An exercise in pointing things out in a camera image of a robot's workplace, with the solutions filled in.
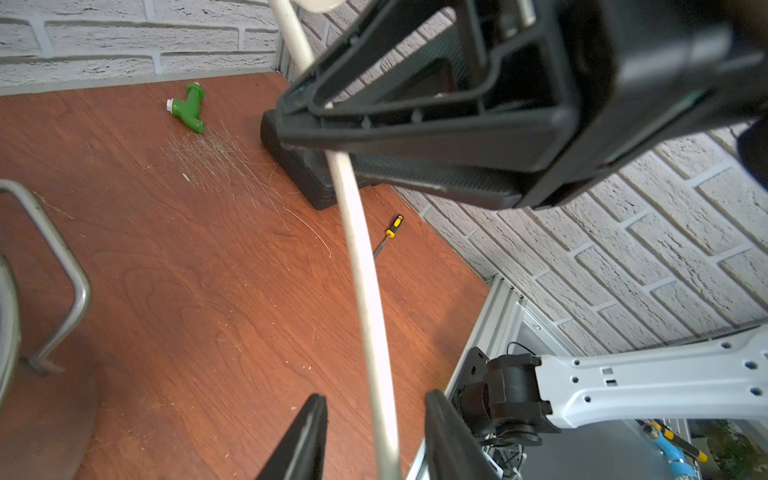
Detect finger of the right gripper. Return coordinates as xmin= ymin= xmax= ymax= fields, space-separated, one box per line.
xmin=277 ymin=1 xmax=579 ymax=172

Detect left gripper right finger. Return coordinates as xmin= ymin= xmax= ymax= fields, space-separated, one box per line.
xmin=425 ymin=390 xmax=498 ymax=480

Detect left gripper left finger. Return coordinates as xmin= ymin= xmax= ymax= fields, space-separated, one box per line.
xmin=256 ymin=394 xmax=328 ymax=480

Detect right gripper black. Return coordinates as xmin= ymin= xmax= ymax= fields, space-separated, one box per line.
xmin=521 ymin=1 xmax=767 ymax=208

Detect white plastic ladle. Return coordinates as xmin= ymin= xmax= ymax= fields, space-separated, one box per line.
xmin=268 ymin=0 xmax=402 ymax=480

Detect yellow black screwdriver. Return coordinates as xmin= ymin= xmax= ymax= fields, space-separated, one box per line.
xmin=373 ymin=214 xmax=404 ymax=259

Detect blue yellow pliers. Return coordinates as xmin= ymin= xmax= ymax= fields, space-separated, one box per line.
xmin=637 ymin=420 xmax=709 ymax=480

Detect green plastic fitting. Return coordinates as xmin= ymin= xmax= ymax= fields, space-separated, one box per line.
xmin=166 ymin=82 xmax=205 ymax=134

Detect stainless steel pot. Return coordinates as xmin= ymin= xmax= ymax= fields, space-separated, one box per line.
xmin=1 ymin=179 xmax=92 ymax=400

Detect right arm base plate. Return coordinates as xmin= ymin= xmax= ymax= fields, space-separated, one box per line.
xmin=446 ymin=346 xmax=489 ymax=411

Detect aluminium rail frame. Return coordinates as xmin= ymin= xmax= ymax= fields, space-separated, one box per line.
xmin=407 ymin=274 xmax=577 ymax=480

